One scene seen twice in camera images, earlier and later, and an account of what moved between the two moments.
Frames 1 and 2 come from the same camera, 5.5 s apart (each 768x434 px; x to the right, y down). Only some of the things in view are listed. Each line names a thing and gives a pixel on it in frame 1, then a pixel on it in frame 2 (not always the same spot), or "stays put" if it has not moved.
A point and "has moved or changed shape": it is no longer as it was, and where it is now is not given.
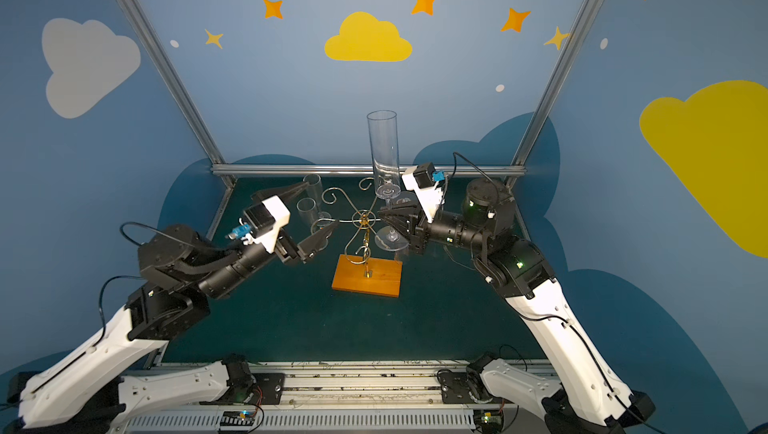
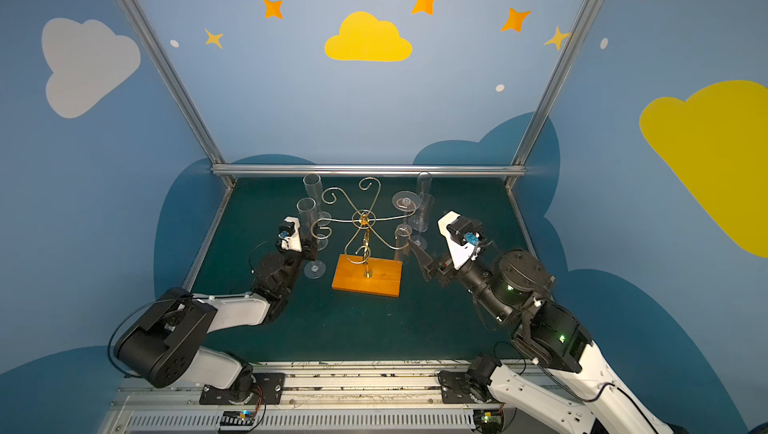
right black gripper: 417,227 -> 446,269
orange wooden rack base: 368,275 stays put
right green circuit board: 489,420 stays put
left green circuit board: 238,418 stays put
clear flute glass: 393,239 has moved or changed shape
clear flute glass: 383,137 -> 316,269
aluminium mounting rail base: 410,397 stays put
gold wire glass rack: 364,223 stays put
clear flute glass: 405,199 stays put
